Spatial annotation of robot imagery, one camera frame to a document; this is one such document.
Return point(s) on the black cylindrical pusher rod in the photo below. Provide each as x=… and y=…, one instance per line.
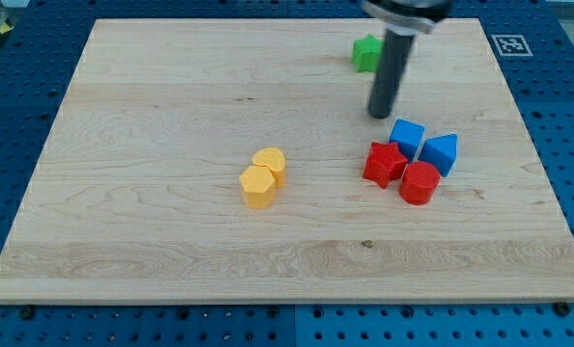
x=393, y=59

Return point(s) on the silver round tool flange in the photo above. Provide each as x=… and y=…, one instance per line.
x=408, y=17

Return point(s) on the green star block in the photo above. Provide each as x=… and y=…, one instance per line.
x=366, y=53

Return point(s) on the red star block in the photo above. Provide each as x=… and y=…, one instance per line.
x=385, y=163

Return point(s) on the yellow heart block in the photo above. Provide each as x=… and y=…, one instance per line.
x=273, y=159

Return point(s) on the blue cube block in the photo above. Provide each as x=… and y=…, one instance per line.
x=408, y=136

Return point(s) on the white fiducial marker tag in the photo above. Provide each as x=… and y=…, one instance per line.
x=511, y=45

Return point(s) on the blue triangular prism block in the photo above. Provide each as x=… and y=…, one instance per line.
x=441, y=152

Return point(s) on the red cylinder block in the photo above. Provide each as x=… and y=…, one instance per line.
x=419, y=183

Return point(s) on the yellow hexagon block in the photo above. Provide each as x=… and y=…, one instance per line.
x=258, y=187

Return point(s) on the light wooden board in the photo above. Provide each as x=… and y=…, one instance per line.
x=136, y=197

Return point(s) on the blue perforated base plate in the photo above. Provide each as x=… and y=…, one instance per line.
x=37, y=59

